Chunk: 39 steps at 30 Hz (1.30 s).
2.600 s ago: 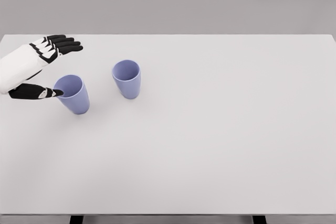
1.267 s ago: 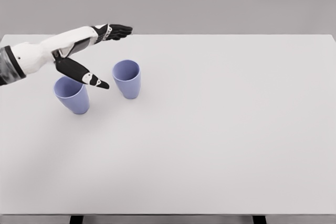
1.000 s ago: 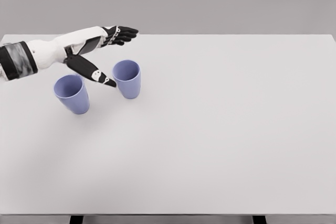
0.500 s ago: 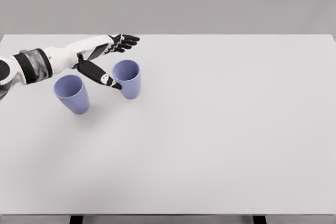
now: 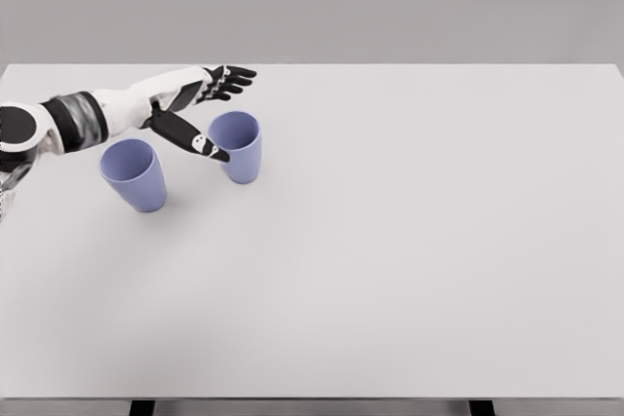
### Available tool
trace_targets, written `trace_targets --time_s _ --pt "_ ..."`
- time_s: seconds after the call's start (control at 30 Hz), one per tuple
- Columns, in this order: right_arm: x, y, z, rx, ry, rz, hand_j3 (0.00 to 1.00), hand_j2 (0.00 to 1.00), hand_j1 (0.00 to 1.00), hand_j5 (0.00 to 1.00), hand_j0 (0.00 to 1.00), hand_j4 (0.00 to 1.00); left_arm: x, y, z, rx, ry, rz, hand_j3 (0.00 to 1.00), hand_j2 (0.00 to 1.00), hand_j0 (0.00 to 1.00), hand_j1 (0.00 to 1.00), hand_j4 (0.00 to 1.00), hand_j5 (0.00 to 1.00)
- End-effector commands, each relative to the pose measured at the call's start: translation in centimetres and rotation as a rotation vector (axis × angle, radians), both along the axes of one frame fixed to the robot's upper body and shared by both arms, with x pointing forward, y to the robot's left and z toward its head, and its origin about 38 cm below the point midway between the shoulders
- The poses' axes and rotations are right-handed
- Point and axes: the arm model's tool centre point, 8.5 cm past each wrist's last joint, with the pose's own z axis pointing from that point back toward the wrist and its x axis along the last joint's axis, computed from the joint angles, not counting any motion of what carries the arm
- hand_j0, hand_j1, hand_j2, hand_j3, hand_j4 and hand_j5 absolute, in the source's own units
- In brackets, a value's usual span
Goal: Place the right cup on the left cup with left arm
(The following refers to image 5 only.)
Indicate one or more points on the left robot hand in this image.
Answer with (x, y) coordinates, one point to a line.
(168, 87)

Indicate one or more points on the lavender plastic cup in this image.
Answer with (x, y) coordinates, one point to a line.
(239, 143)
(134, 177)

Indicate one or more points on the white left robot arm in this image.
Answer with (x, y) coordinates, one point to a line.
(73, 116)

